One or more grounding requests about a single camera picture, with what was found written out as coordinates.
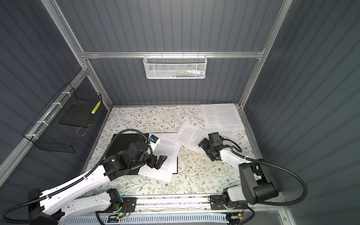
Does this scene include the printed paper sheet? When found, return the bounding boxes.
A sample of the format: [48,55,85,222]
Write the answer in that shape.
[138,134,181,182]
[218,130,238,141]
[200,103,245,131]
[172,122,208,156]
[150,133,176,145]

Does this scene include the black file folder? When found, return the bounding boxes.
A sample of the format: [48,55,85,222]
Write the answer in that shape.
[103,132,180,175]

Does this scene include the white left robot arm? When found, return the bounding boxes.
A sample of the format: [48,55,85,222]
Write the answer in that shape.
[29,141,167,225]

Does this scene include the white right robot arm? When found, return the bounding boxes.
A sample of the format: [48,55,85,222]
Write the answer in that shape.
[198,137,279,205]

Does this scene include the pens in white basket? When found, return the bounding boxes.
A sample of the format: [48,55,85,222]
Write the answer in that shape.
[164,69,206,78]

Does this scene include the yellow marker pen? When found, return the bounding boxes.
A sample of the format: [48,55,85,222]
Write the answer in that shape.
[91,100,102,114]

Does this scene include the black pad in basket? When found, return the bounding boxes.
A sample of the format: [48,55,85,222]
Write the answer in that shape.
[59,105,95,128]

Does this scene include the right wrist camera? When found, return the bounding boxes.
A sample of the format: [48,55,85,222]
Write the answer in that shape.
[208,132,223,146]

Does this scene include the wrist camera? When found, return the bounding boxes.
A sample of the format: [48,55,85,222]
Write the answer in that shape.
[148,135,159,144]
[208,132,223,146]

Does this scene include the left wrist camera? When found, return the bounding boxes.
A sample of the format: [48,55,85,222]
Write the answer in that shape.
[148,135,159,144]

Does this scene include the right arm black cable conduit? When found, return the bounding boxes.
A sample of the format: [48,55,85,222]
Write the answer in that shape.
[222,137,308,225]

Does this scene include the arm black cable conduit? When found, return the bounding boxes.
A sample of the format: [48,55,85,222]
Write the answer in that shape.
[222,137,308,225]
[0,128,154,224]

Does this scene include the aluminium front rail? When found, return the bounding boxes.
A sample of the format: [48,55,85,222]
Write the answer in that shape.
[56,192,287,217]

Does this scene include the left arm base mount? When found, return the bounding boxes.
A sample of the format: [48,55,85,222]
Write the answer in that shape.
[113,197,137,214]

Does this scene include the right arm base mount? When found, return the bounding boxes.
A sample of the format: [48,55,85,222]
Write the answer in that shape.
[208,193,248,211]

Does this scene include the white slotted cable duct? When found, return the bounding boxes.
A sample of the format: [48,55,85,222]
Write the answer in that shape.
[65,213,229,225]

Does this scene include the white wire mesh basket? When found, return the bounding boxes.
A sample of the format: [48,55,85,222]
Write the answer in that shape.
[143,55,208,79]

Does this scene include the black wire mesh basket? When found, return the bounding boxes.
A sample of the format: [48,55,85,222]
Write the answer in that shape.
[23,85,102,153]

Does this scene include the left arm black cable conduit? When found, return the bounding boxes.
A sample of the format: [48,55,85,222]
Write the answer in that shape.
[0,128,154,224]

